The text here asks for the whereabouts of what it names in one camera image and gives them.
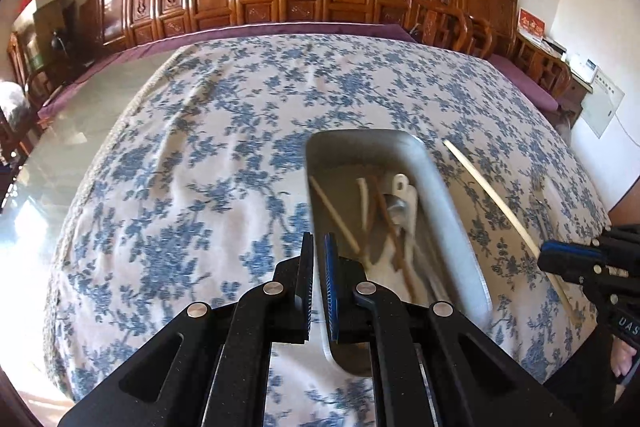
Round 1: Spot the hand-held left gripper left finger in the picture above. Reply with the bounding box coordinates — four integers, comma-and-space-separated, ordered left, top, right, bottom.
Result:
57, 232, 315, 427

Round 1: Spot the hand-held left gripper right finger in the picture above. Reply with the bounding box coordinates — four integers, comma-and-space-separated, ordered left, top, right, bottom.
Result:
324, 233, 581, 427

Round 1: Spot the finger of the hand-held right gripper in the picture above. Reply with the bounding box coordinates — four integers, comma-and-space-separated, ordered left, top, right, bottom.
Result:
541, 224, 640, 260
537, 254, 640, 292

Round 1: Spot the pale wooden chopstick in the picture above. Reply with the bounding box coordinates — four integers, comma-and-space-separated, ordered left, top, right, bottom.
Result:
308, 175, 362, 255
442, 138, 580, 325

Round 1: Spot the white plastic spoon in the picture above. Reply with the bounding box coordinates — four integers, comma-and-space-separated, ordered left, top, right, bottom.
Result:
391, 173, 420, 260

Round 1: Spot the metal tray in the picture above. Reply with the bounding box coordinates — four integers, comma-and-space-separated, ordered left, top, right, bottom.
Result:
305, 129, 494, 378

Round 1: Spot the person's right forearm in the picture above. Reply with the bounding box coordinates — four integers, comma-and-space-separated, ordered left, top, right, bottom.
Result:
542, 319, 640, 410

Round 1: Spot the person's right hand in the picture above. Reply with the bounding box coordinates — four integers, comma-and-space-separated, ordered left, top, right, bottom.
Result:
612, 337, 640, 382

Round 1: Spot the metal spoon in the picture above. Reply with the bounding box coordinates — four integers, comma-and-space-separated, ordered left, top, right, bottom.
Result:
384, 193, 416, 233

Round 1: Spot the blue floral tablecloth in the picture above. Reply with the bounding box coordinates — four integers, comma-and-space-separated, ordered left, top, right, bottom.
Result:
44, 34, 613, 427

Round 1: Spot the white telephone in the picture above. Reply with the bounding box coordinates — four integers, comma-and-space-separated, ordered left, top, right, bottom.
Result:
569, 53, 599, 84

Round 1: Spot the wooden side table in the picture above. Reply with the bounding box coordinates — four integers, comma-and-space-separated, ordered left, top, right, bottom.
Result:
512, 33, 583, 108

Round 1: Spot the red card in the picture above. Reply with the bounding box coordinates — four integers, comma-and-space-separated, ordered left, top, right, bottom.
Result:
516, 8, 547, 42

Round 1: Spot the wooden armchair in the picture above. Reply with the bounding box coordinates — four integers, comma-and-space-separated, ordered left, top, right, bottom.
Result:
407, 0, 495, 58

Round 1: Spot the dark wooden chair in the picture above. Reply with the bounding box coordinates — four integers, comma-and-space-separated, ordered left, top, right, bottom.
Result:
0, 57, 53, 165

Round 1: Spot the clear plastic bag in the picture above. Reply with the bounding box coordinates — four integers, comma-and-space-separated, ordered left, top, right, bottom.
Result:
0, 81, 27, 130

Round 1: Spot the white wall panel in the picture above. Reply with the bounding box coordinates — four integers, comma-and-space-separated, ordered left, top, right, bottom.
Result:
581, 74, 627, 139

